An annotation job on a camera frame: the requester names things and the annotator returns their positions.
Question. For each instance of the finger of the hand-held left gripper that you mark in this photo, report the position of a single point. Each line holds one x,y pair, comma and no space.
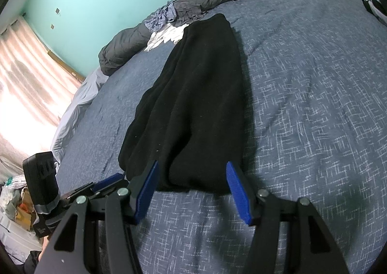
108,182
78,191

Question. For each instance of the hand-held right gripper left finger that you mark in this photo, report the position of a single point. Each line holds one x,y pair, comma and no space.
146,192

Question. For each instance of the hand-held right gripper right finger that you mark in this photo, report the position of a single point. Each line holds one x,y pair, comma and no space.
238,192

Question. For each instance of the black pants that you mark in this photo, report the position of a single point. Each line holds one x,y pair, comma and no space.
193,95

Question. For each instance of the person's left forearm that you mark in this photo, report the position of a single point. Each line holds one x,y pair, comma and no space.
31,263

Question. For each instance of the crumpled plastic bags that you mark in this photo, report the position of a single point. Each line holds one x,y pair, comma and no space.
12,198

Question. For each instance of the cardboard box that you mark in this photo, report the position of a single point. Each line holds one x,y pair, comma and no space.
25,213

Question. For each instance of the white storage box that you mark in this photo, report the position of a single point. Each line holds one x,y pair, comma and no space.
18,234

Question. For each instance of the light grey bed sheet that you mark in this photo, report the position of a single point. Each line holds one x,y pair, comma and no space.
78,101

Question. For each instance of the pink curtain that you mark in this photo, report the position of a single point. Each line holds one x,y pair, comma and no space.
27,80

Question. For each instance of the blue patterned bed cover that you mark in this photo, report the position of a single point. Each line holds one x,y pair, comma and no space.
302,80

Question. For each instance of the white crumpled garment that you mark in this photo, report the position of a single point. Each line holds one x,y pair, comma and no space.
163,38

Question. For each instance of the blue-grey crumpled garment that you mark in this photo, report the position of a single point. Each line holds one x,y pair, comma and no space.
160,18

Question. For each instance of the dark grey crumpled garment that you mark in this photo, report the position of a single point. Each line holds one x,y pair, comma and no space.
187,10

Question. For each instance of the black white striped garment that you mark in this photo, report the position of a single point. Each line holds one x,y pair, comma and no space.
375,4

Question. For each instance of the wooden window frame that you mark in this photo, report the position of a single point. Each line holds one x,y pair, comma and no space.
66,66

